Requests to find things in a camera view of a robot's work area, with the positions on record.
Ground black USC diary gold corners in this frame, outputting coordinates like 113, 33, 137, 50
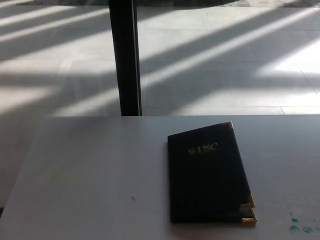
167, 121, 258, 224

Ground black window frame post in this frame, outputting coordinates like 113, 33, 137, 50
107, 0, 143, 117

